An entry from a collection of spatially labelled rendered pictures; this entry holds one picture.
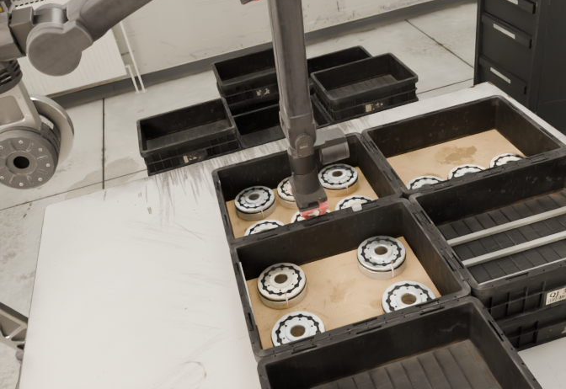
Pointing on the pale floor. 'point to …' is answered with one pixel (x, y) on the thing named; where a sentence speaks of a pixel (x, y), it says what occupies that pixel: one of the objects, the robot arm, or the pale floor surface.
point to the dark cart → (524, 38)
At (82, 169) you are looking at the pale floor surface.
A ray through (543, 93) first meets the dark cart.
